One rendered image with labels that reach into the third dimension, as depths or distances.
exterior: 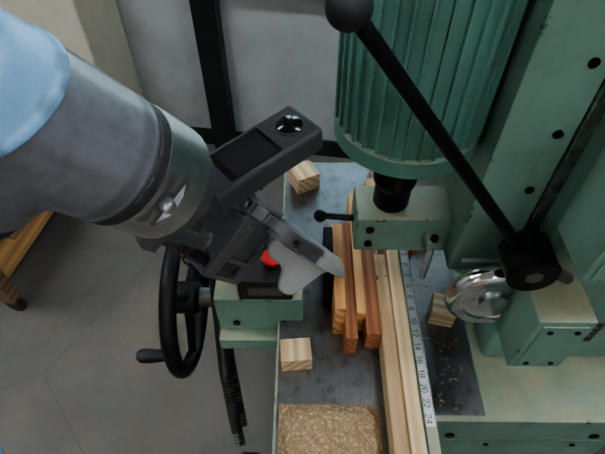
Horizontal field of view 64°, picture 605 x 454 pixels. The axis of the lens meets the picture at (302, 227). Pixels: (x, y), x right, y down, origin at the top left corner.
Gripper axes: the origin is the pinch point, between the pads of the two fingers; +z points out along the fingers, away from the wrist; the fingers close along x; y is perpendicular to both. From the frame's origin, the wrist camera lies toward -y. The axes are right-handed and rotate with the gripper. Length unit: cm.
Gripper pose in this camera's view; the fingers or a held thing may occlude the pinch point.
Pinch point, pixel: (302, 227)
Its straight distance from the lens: 54.0
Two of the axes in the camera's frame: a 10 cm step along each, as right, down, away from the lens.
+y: -6.3, 7.7, 1.1
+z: 4.5, 2.5, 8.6
